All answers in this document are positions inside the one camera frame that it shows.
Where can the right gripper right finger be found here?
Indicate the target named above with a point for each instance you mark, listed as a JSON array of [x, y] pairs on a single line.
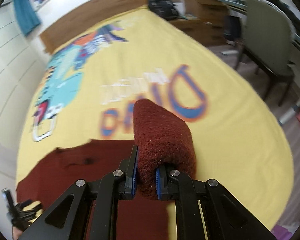
[[166, 189]]

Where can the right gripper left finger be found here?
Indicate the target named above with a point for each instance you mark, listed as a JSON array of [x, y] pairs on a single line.
[[127, 186]]

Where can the dark red knit sweater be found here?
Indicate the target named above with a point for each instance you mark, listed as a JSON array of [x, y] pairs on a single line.
[[161, 137]]

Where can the person's left hand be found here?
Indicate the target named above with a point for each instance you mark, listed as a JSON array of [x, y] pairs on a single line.
[[16, 233]]

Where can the yellow dinosaur print bedspread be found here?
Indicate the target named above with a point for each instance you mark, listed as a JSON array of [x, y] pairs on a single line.
[[92, 83]]

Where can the white wardrobe doors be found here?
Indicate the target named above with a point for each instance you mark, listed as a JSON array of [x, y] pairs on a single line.
[[21, 69]]

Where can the wooden drawer cabinet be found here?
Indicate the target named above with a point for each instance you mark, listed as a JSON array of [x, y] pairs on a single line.
[[206, 23]]

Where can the grey padded chair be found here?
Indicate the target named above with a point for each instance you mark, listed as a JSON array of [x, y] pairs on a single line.
[[267, 40]]

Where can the black backpack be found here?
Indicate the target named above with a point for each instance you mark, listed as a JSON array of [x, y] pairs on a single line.
[[164, 8]]

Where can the wooden headboard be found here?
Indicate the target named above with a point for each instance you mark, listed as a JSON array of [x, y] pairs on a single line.
[[82, 18]]

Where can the teal hanging cloth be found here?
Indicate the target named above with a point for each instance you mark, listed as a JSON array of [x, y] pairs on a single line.
[[26, 16]]

